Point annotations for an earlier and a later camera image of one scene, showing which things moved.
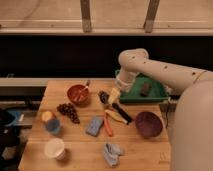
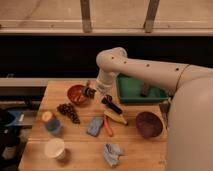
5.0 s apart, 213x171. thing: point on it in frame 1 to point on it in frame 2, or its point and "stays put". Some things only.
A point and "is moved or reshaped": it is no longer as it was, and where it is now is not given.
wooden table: x=80 y=125 stays put
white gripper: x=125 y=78 to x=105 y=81
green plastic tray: x=147 y=90 stays put
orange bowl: x=78 y=94 stays put
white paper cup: x=55 y=148 stays put
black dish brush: x=104 y=98 is moved or reshaped
